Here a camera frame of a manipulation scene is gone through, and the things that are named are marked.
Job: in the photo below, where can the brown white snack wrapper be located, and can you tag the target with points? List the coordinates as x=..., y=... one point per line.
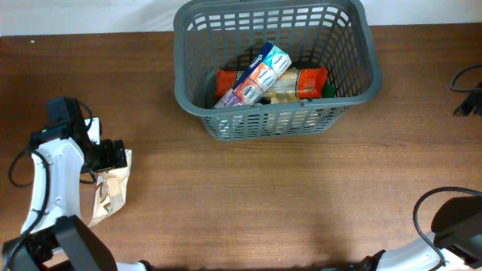
x=111, y=191

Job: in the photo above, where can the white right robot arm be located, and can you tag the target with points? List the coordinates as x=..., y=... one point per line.
x=454, y=241

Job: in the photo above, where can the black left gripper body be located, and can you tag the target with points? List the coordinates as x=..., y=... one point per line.
x=114, y=154

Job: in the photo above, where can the red spaghetti packet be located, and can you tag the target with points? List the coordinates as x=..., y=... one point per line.
x=304, y=83

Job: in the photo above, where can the grey plastic basket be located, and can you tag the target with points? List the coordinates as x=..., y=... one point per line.
x=214, y=35

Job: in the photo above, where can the green lidded jar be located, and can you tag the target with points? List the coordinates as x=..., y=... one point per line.
x=328, y=91

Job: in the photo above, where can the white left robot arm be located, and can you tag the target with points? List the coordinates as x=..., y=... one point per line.
x=69, y=146

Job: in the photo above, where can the beige paper bag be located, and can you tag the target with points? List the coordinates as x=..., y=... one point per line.
x=278, y=99

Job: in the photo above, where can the colourful tissue multipack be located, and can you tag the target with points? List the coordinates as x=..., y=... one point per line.
x=262, y=73

